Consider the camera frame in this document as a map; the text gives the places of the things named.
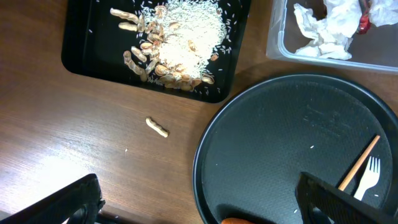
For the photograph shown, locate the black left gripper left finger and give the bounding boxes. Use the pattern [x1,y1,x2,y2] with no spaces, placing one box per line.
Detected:
[1,174,105,224]

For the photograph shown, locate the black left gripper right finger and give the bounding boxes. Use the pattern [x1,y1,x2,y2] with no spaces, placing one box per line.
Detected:
[295,172,397,224]

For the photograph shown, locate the white plastic fork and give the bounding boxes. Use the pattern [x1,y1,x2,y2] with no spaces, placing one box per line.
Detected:
[354,156,381,201]

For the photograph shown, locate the orange carrot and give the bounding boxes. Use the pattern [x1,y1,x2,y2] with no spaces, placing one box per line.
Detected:
[221,218,253,224]

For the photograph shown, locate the white tissue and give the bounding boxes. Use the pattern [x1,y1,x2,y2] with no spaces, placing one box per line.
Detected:
[294,0,362,60]
[369,0,398,27]

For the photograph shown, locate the red snack wrapper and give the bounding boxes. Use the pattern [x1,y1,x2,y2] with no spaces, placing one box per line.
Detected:
[356,0,371,35]

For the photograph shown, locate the rice and peanut shells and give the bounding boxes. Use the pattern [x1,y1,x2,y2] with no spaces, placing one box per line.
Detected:
[109,1,234,91]

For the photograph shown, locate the wooden chopstick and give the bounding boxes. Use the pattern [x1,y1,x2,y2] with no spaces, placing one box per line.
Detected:
[338,135,380,191]

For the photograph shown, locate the stray peanut shell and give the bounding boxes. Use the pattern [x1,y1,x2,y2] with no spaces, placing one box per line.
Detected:
[146,117,169,138]

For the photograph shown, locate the round black tray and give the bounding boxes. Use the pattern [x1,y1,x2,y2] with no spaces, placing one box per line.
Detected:
[193,74,397,223]

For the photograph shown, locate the black rectangular tray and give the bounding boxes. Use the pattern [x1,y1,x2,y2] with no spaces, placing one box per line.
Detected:
[61,0,251,103]

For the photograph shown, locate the clear plastic bin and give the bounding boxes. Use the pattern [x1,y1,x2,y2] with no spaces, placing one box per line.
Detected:
[266,0,397,75]

